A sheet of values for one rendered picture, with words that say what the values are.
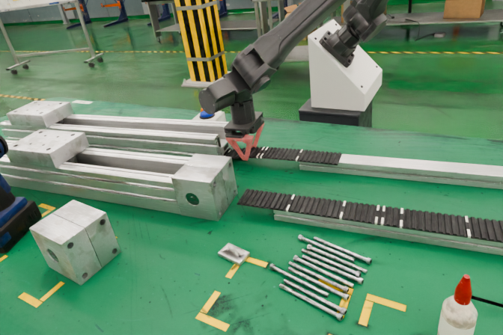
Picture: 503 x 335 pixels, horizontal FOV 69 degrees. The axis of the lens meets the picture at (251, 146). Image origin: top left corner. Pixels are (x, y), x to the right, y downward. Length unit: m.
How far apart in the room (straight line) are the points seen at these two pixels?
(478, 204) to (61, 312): 0.76
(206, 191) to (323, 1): 0.43
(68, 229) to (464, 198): 0.73
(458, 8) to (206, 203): 4.96
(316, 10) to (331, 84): 0.45
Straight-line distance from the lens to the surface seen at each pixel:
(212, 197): 0.72
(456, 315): 0.53
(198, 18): 4.04
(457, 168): 0.86
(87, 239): 0.71
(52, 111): 1.27
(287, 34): 0.76
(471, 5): 5.43
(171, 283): 0.66
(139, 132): 1.02
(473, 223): 0.71
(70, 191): 0.99
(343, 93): 1.17
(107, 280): 0.72
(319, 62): 1.16
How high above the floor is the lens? 1.25
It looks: 28 degrees down
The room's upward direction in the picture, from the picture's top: 8 degrees counter-clockwise
